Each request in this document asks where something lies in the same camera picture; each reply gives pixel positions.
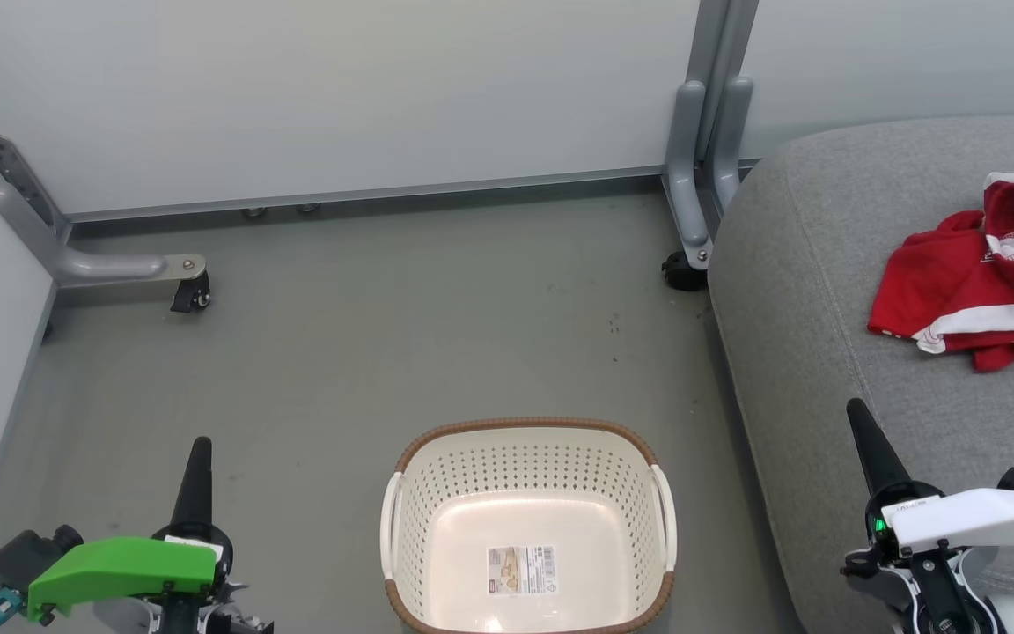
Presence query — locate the grey metal partition foot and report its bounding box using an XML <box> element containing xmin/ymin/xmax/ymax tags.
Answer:
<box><xmin>0</xmin><ymin>53</ymin><xmax>207</xmax><ymax>290</ymax></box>
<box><xmin>712</xmin><ymin>75</ymin><xmax>754</xmax><ymax>212</ymax></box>
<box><xmin>663</xmin><ymin>79</ymin><xmax>715</xmax><ymax>271</ymax></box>

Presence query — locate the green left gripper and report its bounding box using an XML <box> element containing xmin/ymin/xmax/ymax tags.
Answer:
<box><xmin>27</xmin><ymin>436</ymin><xmax>235</xmax><ymax>623</ymax></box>

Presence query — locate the grey fabric sofa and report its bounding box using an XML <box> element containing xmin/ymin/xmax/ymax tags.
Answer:
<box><xmin>708</xmin><ymin>113</ymin><xmax>1014</xmax><ymax>634</ymax></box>

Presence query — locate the black caster wheel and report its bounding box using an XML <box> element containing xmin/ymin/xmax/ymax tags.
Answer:
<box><xmin>661</xmin><ymin>251</ymin><xmax>709</xmax><ymax>292</ymax></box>
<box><xmin>170</xmin><ymin>269</ymin><xmax>211</xmax><ymax>314</ymax></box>

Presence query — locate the paper label sticker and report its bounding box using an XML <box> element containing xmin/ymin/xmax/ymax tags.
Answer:
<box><xmin>487</xmin><ymin>544</ymin><xmax>558</xmax><ymax>597</ymax></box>

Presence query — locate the red white basketball jersey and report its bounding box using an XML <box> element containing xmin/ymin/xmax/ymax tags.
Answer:
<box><xmin>866</xmin><ymin>170</ymin><xmax>1014</xmax><ymax>381</ymax></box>

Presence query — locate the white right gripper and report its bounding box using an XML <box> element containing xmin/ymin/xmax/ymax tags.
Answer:
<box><xmin>846</xmin><ymin>398</ymin><xmax>1014</xmax><ymax>554</ymax></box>

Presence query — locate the cream perforated laundry basket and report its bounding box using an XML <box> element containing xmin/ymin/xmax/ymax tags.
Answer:
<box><xmin>379</xmin><ymin>417</ymin><xmax>678</xmax><ymax>634</ymax></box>

